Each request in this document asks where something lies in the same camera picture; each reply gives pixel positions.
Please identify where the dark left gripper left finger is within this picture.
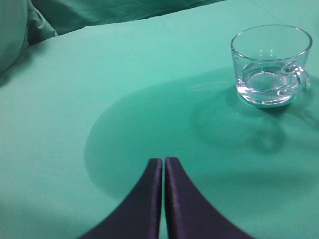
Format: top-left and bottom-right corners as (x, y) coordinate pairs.
(80, 158), (162, 239)

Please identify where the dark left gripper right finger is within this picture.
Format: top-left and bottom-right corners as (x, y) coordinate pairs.
(164, 157), (252, 239)

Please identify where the green table cloth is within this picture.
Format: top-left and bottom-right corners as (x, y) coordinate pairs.
(0, 0), (319, 239)

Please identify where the clear glass mug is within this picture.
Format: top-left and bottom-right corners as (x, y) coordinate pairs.
(230, 24), (313, 108)

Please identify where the green backdrop cloth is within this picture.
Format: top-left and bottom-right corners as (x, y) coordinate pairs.
(0, 0), (214, 74)

